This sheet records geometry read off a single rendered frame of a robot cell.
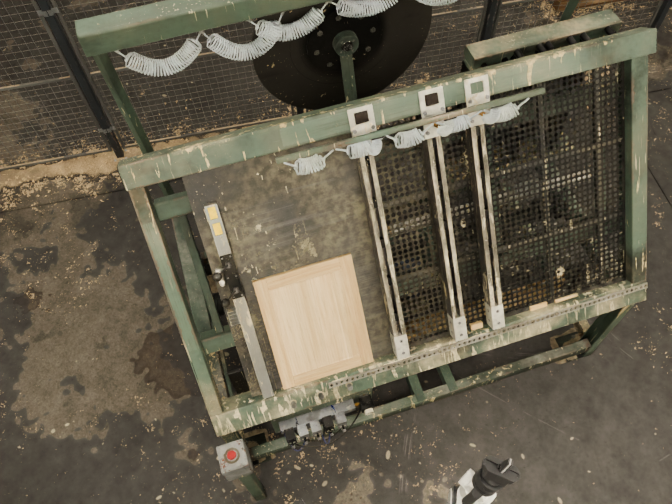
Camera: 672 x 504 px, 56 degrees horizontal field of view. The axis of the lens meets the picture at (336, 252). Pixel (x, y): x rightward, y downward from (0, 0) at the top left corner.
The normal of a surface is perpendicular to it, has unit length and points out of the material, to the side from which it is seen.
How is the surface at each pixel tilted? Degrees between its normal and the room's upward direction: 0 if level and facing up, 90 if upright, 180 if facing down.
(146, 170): 55
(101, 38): 90
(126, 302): 0
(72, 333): 0
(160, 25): 90
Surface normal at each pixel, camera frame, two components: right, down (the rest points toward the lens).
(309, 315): 0.23, 0.37
